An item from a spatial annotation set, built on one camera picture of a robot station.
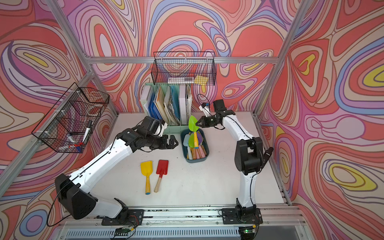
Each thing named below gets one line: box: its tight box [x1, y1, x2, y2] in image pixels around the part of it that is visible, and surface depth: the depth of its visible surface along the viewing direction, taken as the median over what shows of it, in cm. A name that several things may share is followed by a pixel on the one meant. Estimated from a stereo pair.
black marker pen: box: [82, 120, 93, 144], surface depth 70 cm
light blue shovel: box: [183, 133, 193, 160], surface depth 98 cm
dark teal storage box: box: [180, 128, 210, 164], surface depth 97 cm
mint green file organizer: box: [140, 83, 193, 134], surface depth 99 cm
